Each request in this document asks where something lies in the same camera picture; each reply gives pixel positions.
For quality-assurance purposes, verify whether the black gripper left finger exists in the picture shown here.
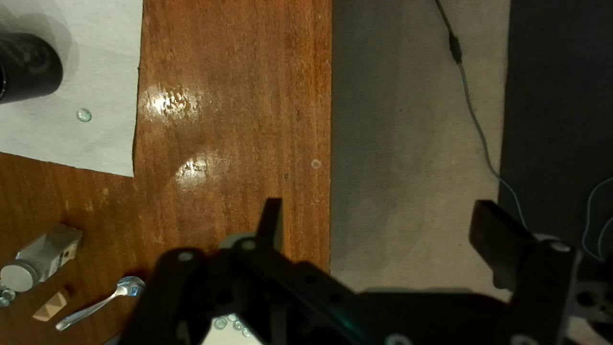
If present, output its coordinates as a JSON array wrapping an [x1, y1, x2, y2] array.
[[121, 196, 361, 345]]

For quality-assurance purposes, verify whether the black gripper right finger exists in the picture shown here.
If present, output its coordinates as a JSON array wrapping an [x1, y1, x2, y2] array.
[[470, 199, 583, 345]]

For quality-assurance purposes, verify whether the pile of clear glass beads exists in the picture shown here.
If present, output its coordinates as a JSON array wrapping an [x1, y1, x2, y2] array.
[[213, 314, 255, 335]]

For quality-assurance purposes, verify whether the black mug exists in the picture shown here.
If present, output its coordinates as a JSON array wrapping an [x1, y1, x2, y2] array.
[[0, 33, 66, 105]]

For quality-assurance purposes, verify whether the metal spoon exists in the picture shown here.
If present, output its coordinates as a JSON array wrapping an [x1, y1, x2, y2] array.
[[54, 274, 148, 334]]

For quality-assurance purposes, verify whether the small wooden block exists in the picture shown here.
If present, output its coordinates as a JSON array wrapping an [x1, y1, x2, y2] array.
[[31, 288, 73, 324]]

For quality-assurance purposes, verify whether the small labelled shaker jar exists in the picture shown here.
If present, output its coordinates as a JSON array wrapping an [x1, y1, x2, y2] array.
[[0, 222, 85, 295]]

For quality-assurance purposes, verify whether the dark floor mat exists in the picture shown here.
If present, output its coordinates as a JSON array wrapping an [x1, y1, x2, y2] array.
[[497, 0, 613, 265]]

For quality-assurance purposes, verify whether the white paper napkin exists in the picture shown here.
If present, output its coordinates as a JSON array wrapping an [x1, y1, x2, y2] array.
[[0, 0, 146, 178]]

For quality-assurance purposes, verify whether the thin black floor cable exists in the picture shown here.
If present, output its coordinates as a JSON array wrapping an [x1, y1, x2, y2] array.
[[435, 0, 533, 226]]

